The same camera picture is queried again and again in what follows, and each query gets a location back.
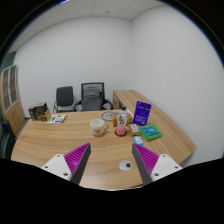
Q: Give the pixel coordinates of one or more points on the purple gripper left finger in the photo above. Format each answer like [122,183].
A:
[70,166]

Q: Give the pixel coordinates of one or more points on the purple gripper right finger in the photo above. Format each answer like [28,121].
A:
[152,166]

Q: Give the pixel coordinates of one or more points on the small blue white box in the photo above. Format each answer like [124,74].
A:
[138,140]

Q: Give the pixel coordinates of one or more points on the green book stack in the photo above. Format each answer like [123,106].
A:
[150,132]

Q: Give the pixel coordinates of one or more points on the small beige box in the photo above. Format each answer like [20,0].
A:
[134,129]

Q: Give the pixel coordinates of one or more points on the white ceramic mug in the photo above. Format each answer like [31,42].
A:
[98,127]

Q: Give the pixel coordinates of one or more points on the red round coaster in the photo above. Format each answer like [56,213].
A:
[120,134]

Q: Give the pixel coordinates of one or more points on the white green booklet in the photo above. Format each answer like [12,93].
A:
[57,118]

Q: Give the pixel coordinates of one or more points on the purple standing sign card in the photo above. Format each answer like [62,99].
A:
[141,114]

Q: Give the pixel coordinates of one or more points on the orange tissue box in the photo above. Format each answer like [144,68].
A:
[114,120]

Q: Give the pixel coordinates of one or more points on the round white plate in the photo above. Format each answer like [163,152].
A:
[107,116]

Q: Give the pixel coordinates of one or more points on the black visitor chair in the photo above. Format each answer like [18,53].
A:
[64,99]

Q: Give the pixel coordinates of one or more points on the dark brown boxes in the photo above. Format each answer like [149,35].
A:
[39,112]

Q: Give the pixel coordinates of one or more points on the grey mesh office chair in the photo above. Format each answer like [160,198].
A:
[93,97]

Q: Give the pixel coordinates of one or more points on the dark chair at left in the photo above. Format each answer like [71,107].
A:
[7,140]

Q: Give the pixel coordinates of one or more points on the wooden glass-door cabinet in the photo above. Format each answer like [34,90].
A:
[10,101]

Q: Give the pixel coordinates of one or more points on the desk cable grommet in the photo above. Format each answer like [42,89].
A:
[125,165]

